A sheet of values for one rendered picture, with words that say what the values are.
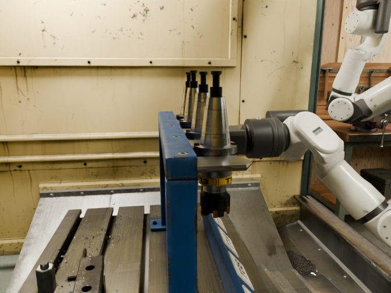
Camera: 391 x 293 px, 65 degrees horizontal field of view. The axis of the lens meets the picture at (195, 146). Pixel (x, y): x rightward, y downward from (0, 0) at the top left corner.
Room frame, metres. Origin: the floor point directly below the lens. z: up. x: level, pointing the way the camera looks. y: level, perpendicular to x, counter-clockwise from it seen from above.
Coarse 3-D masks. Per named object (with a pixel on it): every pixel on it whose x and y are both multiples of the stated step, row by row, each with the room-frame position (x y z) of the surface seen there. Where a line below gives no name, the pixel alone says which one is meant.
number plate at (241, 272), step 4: (228, 252) 0.59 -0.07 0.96; (232, 256) 0.58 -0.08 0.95; (232, 260) 0.56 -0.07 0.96; (236, 260) 0.58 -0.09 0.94; (236, 264) 0.56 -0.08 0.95; (240, 264) 0.59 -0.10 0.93; (236, 268) 0.53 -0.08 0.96; (240, 268) 0.56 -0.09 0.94; (236, 272) 0.52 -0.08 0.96; (240, 272) 0.53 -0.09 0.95; (244, 272) 0.56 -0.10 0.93; (240, 276) 0.52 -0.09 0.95; (244, 276) 0.53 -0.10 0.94; (244, 280) 0.52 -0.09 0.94; (248, 280) 0.54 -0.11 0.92; (248, 284) 0.52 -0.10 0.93; (252, 288) 0.52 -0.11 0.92
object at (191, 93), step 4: (188, 88) 0.65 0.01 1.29; (192, 88) 0.64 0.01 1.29; (196, 88) 0.64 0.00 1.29; (188, 92) 0.65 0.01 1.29; (192, 92) 0.64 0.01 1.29; (188, 96) 0.64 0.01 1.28; (192, 96) 0.64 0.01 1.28; (188, 100) 0.64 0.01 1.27; (192, 100) 0.64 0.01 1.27; (188, 104) 0.64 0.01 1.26; (192, 104) 0.64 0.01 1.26; (188, 108) 0.64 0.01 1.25; (192, 108) 0.64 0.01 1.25; (184, 112) 0.65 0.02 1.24; (188, 112) 0.64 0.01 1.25; (192, 112) 0.63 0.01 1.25; (184, 116) 0.65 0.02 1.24; (188, 116) 0.64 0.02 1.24; (192, 116) 0.63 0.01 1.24; (184, 120) 0.64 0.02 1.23; (188, 120) 0.64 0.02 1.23
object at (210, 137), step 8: (208, 104) 0.43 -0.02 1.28; (216, 104) 0.42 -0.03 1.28; (224, 104) 0.43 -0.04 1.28; (208, 112) 0.42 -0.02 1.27; (216, 112) 0.42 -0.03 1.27; (224, 112) 0.42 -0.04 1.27; (208, 120) 0.42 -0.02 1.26; (216, 120) 0.42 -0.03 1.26; (224, 120) 0.42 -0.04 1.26; (208, 128) 0.42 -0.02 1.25; (216, 128) 0.42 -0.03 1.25; (224, 128) 0.42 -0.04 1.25; (208, 136) 0.42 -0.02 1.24; (216, 136) 0.42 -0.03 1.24; (224, 136) 0.42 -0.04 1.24; (200, 144) 0.43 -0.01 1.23; (208, 144) 0.42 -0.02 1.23; (216, 144) 0.41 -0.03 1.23; (224, 144) 0.42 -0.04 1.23
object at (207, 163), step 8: (200, 160) 0.38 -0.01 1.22; (208, 160) 0.38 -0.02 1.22; (216, 160) 0.38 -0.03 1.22; (224, 160) 0.38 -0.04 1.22; (232, 160) 0.38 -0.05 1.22; (240, 160) 0.38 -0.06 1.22; (248, 160) 0.39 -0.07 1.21; (200, 168) 0.35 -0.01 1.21; (208, 168) 0.35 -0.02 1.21; (216, 168) 0.35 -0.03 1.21; (224, 168) 0.35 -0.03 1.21; (232, 168) 0.36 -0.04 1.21; (240, 168) 0.36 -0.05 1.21
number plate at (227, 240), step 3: (219, 228) 0.69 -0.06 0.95; (219, 231) 0.68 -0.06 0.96; (222, 231) 0.69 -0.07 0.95; (222, 234) 0.67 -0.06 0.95; (225, 234) 0.70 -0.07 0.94; (222, 237) 0.65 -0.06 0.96; (225, 237) 0.67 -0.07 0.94; (228, 237) 0.70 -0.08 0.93; (225, 240) 0.64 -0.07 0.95; (228, 240) 0.67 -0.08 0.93; (225, 243) 0.62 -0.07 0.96; (228, 243) 0.65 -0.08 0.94; (231, 243) 0.67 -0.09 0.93; (228, 246) 0.62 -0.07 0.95; (231, 246) 0.64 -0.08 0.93; (231, 249) 0.63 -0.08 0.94; (234, 249) 0.65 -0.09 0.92; (234, 252) 0.63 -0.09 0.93; (237, 255) 0.63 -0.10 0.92
